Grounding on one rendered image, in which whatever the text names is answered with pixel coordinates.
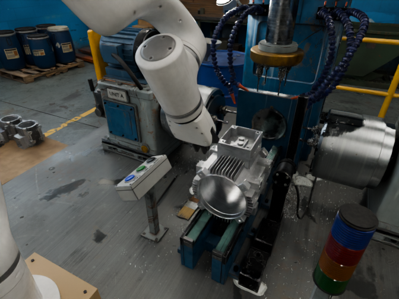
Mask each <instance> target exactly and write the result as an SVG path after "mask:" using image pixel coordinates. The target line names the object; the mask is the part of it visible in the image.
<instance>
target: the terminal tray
mask: <svg viewBox="0 0 399 299"><path fill-rule="evenodd" d="M262 133H263V132H262V131H257V130H254V129H249V128H244V127H241V126H236V125H232V126H231V127H230V128H229V129H228V131H227V132H226V133H225V134H224V135H223V136H222V137H221V138H220V140H219V142H218V144H217V160H218V158H219V157H220V156H221V157H223V156H224V157H226V156H227V158H228V157H229V156H230V159H231V158H232V157H233V160H234V159H235V157H236V162H237V160H238V159H239V163H240V161H241V160H242V164H243V163H244V162H245V167H246V168H247V169H248V170H249V169H251V167H252V165H253V163H254V162H255V160H256V158H257V156H258V154H259V151H260V150H261V144H262V142H261V141H262ZM238 136H239V137H238ZM233 137H234V138H233ZM230 142H231V144H230ZM252 142H253V143H252Z"/></svg>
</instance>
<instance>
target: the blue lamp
mask: <svg viewBox="0 0 399 299"><path fill-rule="evenodd" d="M375 231H376V229H375V230H373V231H358V230H355V229H353V228H351V227H349V226H348V225H346V223H345V222H343V221H342V219H341V218H340V217H339V214H338V213H337V215H336V217H335V220H334V223H333V225H332V227H331V234H332V236H333V237H334V239H335V240H336V241H337V242H338V243H339V244H341V245H342V246H344V247H346V248H348V249H352V250H363V249H365V248H366V247H367V246H368V244H369V242H370V240H371V238H372V236H373V234H374V233H375Z"/></svg>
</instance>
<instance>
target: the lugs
mask: <svg viewBox="0 0 399 299"><path fill-rule="evenodd" d="M259 155H260V156H261V157H262V158H264V157H266V156H267V155H268V151H267V150H266V149H265V148H264V147H263V148H261V150H260V151H259ZM208 172H209V171H208V170H207V168H206V167H203V168H201V169H200V170H199V171H198V172H197V175H198V176H199V177H200V178H203V177H204V176H206V175H207V173H208ZM250 186H251V185H250V184H249V182H248V181H247V180H246V179H244V180H242V181H240V183H239V184H238V187H239V188H240V189H241V191H242V192H246V191H247V190H249V188H250ZM197 205H198V206H199V208H200V209H201V210H203V209H205V208H204V207H203V205H202V204H201V202H200V201H199V202H198V203H197ZM235 220H236V222H237V223H238V224H240V223H242V222H245V220H246V216H244V215H242V216H241V217H239V218H236V219H235Z"/></svg>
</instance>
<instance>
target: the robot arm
mask: <svg viewBox="0 0 399 299"><path fill-rule="evenodd" d="M61 1H62V2H63V3H64V4H65V5H66V6H67V7H68V8H69V9H70V10H71V11H72V12H73V13H74V14H75V15H76V16H77V17H78V18H79V19H80V20H81V21H82V22H83V23H84V24H85V25H86V26H87V27H89V28H90V29H91V30H93V31H94V32H95V33H97V34H99V35H101V36H112V35H114V34H116V33H118V32H120V31H121V30H123V29H124V28H125V27H127V26H128V25H130V24H131V23H133V22H134V21H135V20H144V21H146V22H148V23H150V24H151V25H152V26H154V27H155V28H156V29H157V30H158V31H159V32H160V34H157V35H155V36H152V37H150V38H148V39H147V40H145V41H144V42H143V43H142V44H141V45H140V46H139V48H138V49H137V51H136V54H135V61H136V63H137V65H138V67H139V69H140V71H141V72H142V74H143V76H144V78H145V80H146V81H147V83H148V85H149V86H150V88H151V90H152V92H153V93H154V95H155V97H156V99H157V101H158V102H159V104H160V105H161V107H162V109H163V111H164V113H165V115H166V119H167V122H168V125H169V128H170V130H171V131H172V134H173V135H174V136H175V138H177V139H180V140H182V141H186V142H189V143H191V144H192V146H193V148H194V150H195V152H198V151H199V150H200V148H201V150H202V153H203V154H206V153H207V151H209V149H210V145H211V143H215V144H218V142H219V140H220V138H219V137H218V136H217V135H216V134H215V133H216V127H215V124H214V122H213V120H212V118H211V116H210V114H209V112H208V111H207V109H206V108H205V106H203V100H202V97H201V93H200V91H199V88H198V84H197V74H198V70H199V68H200V66H201V64H202V62H203V60H204V57H205V54H206V52H207V42H206V40H205V37H204V35H203V33H202V31H201V29H200V28H199V26H198V24H197V23H196V22H195V20H194V19H193V17H192V15H191V14H190V13H189V11H188V10H187V9H186V8H185V6H184V5H183V4H182V3H181V1H180V0H61ZM0 299H61V295H60V292H59V289H58V287H57V285H56V284H55V283H54V282H53V281H52V280H51V279H50V278H48V277H46V276H42V275H32V274H31V272H30V270H29V267H28V266H27V264H26V261H25V260H24V258H23V256H22V254H21V252H20V250H19V248H18V246H17V244H16V242H15V240H14V238H13V236H12V233H11V229H10V224H9V220H8V213H7V206H6V203H5V198H4V193H3V189H2V185H1V181H0Z"/></svg>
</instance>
